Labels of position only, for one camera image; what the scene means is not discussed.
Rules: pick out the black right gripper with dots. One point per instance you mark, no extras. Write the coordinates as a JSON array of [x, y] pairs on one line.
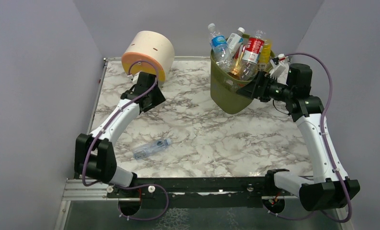
[[257, 88]]

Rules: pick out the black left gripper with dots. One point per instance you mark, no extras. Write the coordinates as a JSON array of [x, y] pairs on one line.
[[144, 80]]

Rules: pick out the yellow juice bottle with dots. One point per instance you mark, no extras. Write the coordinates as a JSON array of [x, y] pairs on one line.
[[265, 55]]

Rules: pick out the round cream drawer cabinet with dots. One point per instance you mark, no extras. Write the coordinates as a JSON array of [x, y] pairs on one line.
[[149, 52]]

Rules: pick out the red label bottle red cap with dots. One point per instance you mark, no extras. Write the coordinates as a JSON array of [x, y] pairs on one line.
[[251, 55]]

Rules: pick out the green mesh waste bin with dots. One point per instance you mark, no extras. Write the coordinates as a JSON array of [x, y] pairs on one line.
[[223, 89]]

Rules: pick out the red gold label bottle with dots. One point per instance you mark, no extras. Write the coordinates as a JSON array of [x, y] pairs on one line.
[[237, 59]]

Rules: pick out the white blue label tea bottle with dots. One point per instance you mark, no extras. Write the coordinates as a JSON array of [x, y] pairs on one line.
[[234, 41]]

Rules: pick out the clear bottle blue label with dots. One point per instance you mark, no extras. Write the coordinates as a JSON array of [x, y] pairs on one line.
[[220, 48]]

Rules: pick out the clear bottle pale blue cap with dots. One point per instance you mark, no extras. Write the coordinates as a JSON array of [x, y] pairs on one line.
[[151, 148]]

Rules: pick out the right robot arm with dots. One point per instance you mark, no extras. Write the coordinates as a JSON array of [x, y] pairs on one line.
[[330, 186]]

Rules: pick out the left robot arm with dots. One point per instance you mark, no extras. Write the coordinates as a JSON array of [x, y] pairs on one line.
[[94, 152]]

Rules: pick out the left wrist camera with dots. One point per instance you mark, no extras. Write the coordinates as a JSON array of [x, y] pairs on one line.
[[134, 78]]

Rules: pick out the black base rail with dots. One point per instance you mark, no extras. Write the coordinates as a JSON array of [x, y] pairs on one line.
[[192, 193]]

